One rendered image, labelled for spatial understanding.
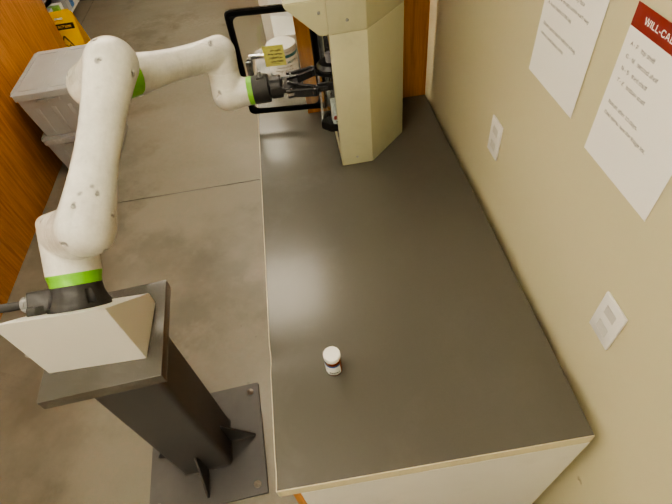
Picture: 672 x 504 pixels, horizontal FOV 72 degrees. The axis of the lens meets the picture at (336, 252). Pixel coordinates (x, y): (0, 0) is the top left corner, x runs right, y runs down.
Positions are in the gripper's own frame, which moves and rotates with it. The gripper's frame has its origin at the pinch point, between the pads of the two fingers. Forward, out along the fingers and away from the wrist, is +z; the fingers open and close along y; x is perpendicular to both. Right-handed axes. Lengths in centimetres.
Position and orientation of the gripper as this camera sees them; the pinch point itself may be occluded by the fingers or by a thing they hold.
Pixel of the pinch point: (330, 77)
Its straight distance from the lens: 167.7
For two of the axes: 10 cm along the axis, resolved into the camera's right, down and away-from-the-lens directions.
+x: 1.1, 6.4, 7.6
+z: 9.9, -1.6, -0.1
